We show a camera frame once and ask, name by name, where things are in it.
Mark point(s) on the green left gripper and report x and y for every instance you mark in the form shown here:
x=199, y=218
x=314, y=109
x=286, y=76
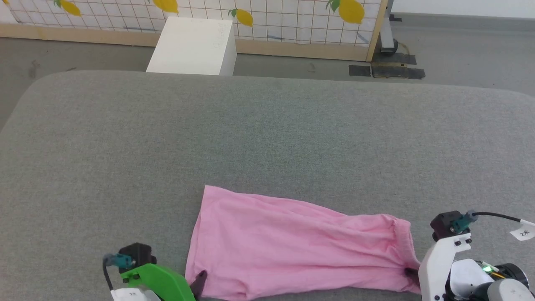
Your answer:
x=161, y=281

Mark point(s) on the white box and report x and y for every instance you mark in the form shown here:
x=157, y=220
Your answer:
x=192, y=48

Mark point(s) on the black floor mat under post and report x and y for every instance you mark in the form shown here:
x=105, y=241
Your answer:
x=401, y=59

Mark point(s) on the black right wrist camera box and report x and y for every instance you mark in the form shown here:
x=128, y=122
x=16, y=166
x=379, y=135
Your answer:
x=444, y=223

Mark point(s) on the long black floor mat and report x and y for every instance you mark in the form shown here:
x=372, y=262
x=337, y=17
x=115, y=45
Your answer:
x=399, y=72

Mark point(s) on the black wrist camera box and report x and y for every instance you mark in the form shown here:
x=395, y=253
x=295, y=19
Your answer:
x=138, y=253
x=444, y=223

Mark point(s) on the lemon print wooden frame screen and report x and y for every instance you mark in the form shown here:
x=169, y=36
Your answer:
x=292, y=25

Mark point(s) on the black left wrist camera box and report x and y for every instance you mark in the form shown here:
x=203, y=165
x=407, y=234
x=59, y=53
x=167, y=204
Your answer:
x=138, y=253

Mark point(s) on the pink cloth garment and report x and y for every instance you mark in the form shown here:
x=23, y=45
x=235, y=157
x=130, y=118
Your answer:
x=292, y=246

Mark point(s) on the small black floor mat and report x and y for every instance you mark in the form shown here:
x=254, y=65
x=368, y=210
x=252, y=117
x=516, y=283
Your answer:
x=360, y=70

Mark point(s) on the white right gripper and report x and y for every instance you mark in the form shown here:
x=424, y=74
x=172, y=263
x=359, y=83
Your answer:
x=436, y=267

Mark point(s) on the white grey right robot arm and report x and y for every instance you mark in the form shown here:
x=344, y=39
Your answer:
x=497, y=286

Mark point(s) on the grey metal stand post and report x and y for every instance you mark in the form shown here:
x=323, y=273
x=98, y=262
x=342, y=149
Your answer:
x=387, y=37

